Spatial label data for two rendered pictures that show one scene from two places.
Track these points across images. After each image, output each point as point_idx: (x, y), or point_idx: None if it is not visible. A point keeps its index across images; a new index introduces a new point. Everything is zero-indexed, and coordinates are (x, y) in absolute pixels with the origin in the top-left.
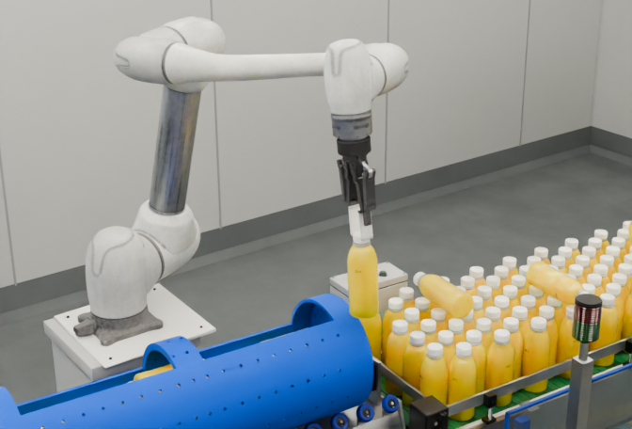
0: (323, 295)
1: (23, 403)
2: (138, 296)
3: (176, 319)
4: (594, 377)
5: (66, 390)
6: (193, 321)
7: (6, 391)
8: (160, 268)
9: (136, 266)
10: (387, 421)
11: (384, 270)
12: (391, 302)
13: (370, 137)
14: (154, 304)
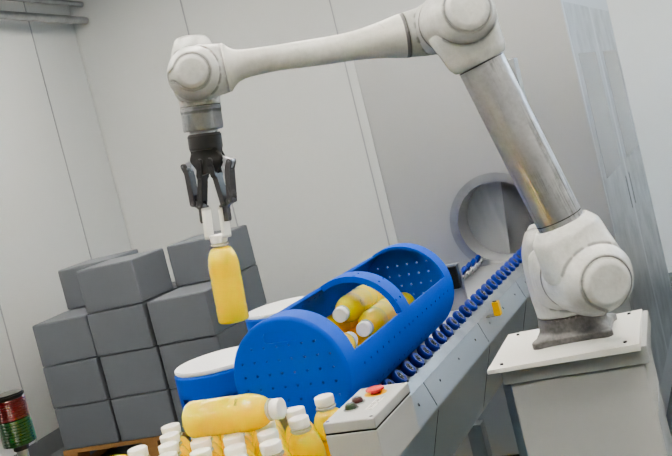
0: (297, 313)
1: (438, 281)
2: (531, 297)
3: (538, 354)
4: None
5: (428, 289)
6: (520, 361)
7: (396, 246)
8: (540, 285)
9: (522, 261)
10: None
11: (358, 411)
12: (296, 406)
13: (188, 136)
14: (589, 344)
